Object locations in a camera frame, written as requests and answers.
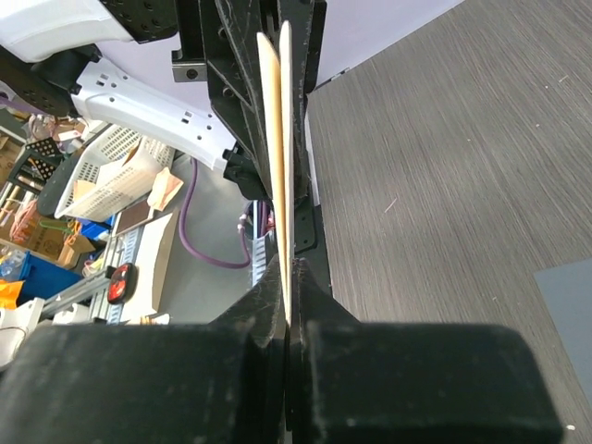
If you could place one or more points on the red black round device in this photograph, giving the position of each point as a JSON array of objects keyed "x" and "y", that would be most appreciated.
[{"x": 122, "y": 284}]

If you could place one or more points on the blue plastic crate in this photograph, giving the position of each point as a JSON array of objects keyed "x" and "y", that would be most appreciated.
[{"x": 25, "y": 277}]

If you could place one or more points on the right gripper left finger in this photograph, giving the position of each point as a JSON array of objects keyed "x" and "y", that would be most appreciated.
[{"x": 219, "y": 382}]

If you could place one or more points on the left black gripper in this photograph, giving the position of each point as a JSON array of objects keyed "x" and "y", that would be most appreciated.
[{"x": 218, "y": 45}]

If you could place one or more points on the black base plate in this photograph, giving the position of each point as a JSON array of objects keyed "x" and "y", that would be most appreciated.
[{"x": 310, "y": 241}]

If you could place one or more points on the white perforated plastic basket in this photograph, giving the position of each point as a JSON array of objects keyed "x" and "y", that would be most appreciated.
[{"x": 117, "y": 168}]

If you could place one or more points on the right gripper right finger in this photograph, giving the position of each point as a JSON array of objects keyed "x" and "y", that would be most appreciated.
[{"x": 369, "y": 382}]

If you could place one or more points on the white slotted cable duct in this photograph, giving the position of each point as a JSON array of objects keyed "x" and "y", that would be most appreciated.
[{"x": 261, "y": 227}]

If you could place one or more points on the cardboard box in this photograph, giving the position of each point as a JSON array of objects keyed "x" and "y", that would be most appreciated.
[{"x": 45, "y": 239}]

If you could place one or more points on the beige letter paper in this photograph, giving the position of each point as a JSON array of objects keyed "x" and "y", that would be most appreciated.
[{"x": 276, "y": 79}]

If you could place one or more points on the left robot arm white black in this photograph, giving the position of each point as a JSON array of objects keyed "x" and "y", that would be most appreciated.
[{"x": 111, "y": 61}]

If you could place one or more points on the blue grey envelope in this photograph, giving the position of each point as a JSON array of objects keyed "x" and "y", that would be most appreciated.
[{"x": 566, "y": 290}]

